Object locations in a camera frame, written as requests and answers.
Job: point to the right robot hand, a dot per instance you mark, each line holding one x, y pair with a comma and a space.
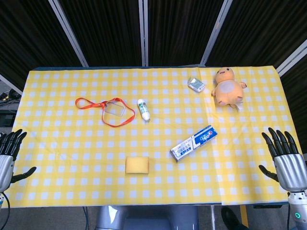
290, 165

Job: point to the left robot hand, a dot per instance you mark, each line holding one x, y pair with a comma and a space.
5, 158

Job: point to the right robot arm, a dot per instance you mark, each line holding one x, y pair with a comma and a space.
297, 210

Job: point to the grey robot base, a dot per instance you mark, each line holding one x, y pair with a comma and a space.
146, 218

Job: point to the toothpaste box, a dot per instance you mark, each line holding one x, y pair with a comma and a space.
194, 143

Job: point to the black shoe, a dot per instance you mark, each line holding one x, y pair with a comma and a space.
231, 219

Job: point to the yellow checkered tablecloth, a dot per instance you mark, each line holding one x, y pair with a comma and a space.
96, 148

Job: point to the orange plush toy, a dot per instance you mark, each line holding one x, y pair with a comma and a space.
226, 87

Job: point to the small green tissue packet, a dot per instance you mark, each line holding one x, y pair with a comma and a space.
196, 84

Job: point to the yellow sponge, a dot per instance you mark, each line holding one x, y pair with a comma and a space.
137, 165

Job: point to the small white green bottle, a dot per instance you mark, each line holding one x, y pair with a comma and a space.
143, 110

